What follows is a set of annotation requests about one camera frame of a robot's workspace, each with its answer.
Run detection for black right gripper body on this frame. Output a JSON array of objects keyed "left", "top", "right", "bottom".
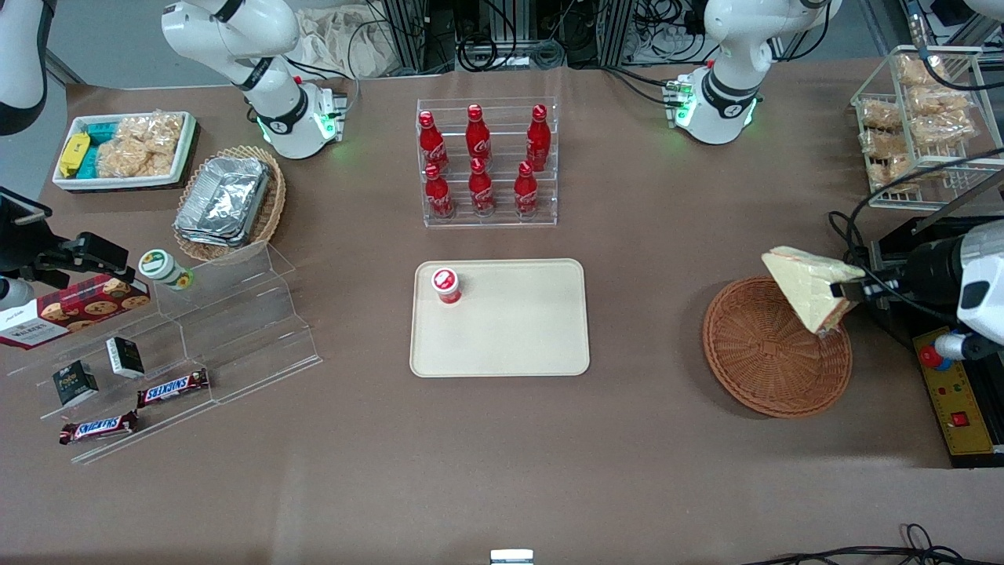
[{"left": 0, "top": 188, "right": 79, "bottom": 277}]

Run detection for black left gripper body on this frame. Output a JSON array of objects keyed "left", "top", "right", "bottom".
[{"left": 897, "top": 235, "right": 970, "bottom": 309}]

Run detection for triangular sandwich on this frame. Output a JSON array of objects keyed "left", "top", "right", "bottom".
[{"left": 761, "top": 246, "right": 866, "bottom": 338}]

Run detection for round brown wicker basket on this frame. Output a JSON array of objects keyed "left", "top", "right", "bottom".
[{"left": 702, "top": 275, "right": 853, "bottom": 419}]

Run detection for white rectangular snack tray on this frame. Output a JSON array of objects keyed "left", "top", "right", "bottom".
[{"left": 52, "top": 111, "right": 198, "bottom": 191}]

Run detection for oval light wicker basket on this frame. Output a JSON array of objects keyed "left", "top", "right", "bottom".
[{"left": 173, "top": 145, "right": 287, "bottom": 264}]

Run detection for beige plastic tray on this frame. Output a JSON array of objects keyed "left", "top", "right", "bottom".
[{"left": 409, "top": 258, "right": 591, "bottom": 379}]

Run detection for red tartan cookie box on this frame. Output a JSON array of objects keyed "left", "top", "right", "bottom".
[{"left": 0, "top": 274, "right": 151, "bottom": 351}]

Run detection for green lidded white cup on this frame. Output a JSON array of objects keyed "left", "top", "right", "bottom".
[{"left": 139, "top": 249, "right": 194, "bottom": 291}]

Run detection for yellow snack packet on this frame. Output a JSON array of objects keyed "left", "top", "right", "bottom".
[{"left": 59, "top": 132, "right": 92, "bottom": 178}]

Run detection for bagged fried snack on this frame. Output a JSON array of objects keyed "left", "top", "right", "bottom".
[
  {"left": 871, "top": 154, "right": 955, "bottom": 194},
  {"left": 860, "top": 97, "right": 904, "bottom": 131},
  {"left": 895, "top": 53, "right": 947, "bottom": 89},
  {"left": 906, "top": 85, "right": 978, "bottom": 148},
  {"left": 861, "top": 129, "right": 915, "bottom": 161}
]

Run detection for small black white box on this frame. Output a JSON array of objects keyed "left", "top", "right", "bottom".
[{"left": 106, "top": 337, "right": 146, "bottom": 380}]

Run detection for clear bag of rice crackers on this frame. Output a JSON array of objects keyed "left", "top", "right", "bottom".
[{"left": 96, "top": 112, "right": 187, "bottom": 179}]

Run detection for aluminium foil container stack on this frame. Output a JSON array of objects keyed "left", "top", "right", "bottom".
[{"left": 173, "top": 156, "right": 273, "bottom": 250}]

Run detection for brown Snickers bar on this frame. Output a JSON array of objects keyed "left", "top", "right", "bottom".
[
  {"left": 59, "top": 410, "right": 140, "bottom": 446},
  {"left": 136, "top": 368, "right": 210, "bottom": 409}
]

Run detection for clear acrylic step shelf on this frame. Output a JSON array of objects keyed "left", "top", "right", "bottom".
[{"left": 8, "top": 239, "right": 323, "bottom": 465}]

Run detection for black machine with yellow panel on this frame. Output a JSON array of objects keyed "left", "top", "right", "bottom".
[{"left": 867, "top": 212, "right": 1004, "bottom": 469}]

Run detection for beige crumpled cloth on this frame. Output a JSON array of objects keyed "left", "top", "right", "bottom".
[{"left": 293, "top": 6, "right": 395, "bottom": 78}]

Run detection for red cola bottle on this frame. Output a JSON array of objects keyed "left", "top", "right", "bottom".
[
  {"left": 466, "top": 104, "right": 493, "bottom": 170},
  {"left": 424, "top": 162, "right": 455, "bottom": 220},
  {"left": 514, "top": 161, "right": 540, "bottom": 218},
  {"left": 526, "top": 104, "right": 551, "bottom": 173},
  {"left": 468, "top": 158, "right": 496, "bottom": 217},
  {"left": 418, "top": 111, "right": 450, "bottom": 174}
]

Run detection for red lidded yogurt cup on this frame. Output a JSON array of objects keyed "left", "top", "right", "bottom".
[{"left": 431, "top": 268, "right": 462, "bottom": 307}]

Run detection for clear acrylic bottle rack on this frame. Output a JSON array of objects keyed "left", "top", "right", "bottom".
[{"left": 416, "top": 97, "right": 558, "bottom": 229}]

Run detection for white wire rack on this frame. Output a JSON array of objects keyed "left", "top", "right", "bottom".
[{"left": 851, "top": 45, "right": 1004, "bottom": 211}]

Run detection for black floor cables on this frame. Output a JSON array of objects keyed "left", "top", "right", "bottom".
[{"left": 741, "top": 523, "right": 1004, "bottom": 565}]

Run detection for aluminium profile frame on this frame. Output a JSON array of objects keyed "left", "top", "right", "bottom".
[
  {"left": 382, "top": 0, "right": 429, "bottom": 73},
  {"left": 608, "top": 0, "right": 636, "bottom": 65}
]

